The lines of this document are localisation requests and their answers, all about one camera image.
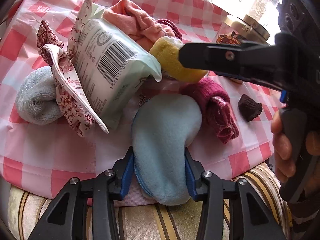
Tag dark brown sock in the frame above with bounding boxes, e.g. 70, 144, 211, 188
238, 94, 263, 122

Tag magenta knitted sock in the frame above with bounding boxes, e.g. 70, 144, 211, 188
179, 77, 239, 144

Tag yellow sponge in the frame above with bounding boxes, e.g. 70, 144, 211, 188
149, 36, 208, 83

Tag light blue plush pad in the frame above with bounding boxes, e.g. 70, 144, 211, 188
131, 94, 202, 206

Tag red floral patterned cloth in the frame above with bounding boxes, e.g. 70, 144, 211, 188
36, 19, 110, 138

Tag light blue towel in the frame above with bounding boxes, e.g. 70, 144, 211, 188
15, 66, 62, 126

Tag right hand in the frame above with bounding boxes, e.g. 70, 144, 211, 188
270, 109, 320, 183

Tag gold lidded snack jar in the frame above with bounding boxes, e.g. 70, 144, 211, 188
212, 14, 271, 84

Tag pink checkered tablecloth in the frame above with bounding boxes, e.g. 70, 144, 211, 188
1, 0, 281, 198

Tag striped sofa cushion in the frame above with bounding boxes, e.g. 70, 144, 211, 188
8, 163, 292, 239

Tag dark red rolled sock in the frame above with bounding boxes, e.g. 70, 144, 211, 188
157, 19, 182, 40

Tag salmon pink cloth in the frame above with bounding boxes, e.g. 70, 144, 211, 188
103, 0, 176, 51

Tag mint green wipes pack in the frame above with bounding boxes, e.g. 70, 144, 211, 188
67, 0, 162, 129

